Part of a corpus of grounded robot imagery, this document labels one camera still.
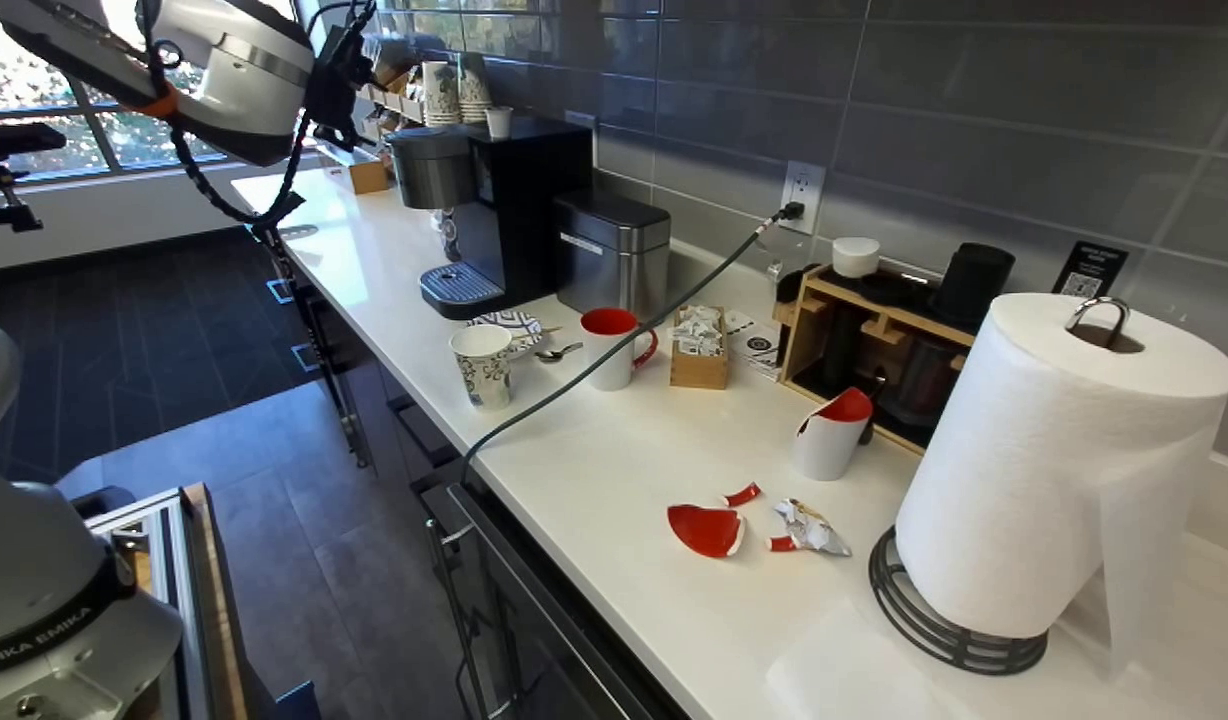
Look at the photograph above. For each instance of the stainless steel box container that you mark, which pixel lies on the stainless steel box container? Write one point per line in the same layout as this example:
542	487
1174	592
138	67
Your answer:
611	252

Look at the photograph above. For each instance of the wooden organizer tray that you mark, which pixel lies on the wooden organizer tray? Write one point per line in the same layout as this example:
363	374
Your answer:
872	335

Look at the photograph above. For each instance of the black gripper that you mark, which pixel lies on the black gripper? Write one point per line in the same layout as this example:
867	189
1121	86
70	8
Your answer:
336	74

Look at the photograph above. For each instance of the small red mug shard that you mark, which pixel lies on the small red mug shard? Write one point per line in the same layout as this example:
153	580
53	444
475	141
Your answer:
743	494

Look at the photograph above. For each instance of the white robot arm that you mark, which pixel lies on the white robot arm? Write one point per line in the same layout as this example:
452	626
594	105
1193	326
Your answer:
79	637

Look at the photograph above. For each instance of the small wooden packet box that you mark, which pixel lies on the small wooden packet box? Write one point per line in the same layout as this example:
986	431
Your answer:
702	347

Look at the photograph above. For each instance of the black paper towel holder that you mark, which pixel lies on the black paper towel holder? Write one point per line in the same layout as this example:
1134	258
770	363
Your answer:
934	634

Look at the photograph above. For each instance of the black canister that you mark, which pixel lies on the black canister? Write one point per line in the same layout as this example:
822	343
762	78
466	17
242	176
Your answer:
974	281

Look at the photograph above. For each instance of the white mug shard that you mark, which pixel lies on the white mug shard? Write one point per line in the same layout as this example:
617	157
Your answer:
809	531

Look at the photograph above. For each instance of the blue patterned ceramic bowl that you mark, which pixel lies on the blue patterned ceramic bowl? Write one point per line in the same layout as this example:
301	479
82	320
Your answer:
522	335

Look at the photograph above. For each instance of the patterned paper cup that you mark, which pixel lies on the patterned paper cup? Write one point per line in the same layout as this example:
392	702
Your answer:
485	366

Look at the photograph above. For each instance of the white lidded jar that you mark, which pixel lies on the white lidded jar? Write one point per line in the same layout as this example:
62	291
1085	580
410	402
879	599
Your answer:
852	258

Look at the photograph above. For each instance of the black camera tripod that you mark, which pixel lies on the black camera tripod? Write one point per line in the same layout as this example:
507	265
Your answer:
16	141

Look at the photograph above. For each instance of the white wall outlet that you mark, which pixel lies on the white wall outlet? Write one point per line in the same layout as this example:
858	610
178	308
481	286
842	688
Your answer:
802	189

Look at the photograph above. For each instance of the broken white red mug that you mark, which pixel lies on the broken white red mug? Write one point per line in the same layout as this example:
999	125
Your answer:
830	439

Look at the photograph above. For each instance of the black silver Keurig coffee maker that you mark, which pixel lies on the black silver Keurig coffee maker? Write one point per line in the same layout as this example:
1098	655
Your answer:
503	198

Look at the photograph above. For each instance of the tiny red mug shard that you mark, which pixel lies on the tiny red mug shard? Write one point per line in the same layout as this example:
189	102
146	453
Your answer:
780	547

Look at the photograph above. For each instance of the white paper towel roll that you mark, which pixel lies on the white paper towel roll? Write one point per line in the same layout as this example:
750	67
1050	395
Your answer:
1063	468

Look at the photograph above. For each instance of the white mug red interior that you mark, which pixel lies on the white mug red interior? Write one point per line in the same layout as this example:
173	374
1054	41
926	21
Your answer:
622	347

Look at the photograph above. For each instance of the aluminium frame robot cart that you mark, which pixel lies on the aluminium frame robot cart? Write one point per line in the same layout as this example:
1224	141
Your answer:
178	556

